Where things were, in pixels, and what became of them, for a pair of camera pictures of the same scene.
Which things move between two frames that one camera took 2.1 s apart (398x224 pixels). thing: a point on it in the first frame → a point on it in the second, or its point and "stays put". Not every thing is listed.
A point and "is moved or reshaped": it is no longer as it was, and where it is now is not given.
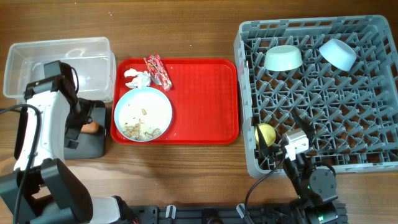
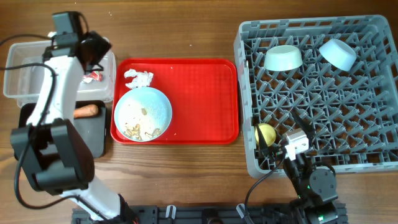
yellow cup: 268,132 stays put
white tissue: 142,80 stays put
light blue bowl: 339,53 stays put
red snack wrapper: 158,71 → 94,75
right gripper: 275,152 stays put
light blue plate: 143,114 stays put
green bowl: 283,58 stays put
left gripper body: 81,114 → 100,47
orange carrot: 92,127 is moved or reshaped
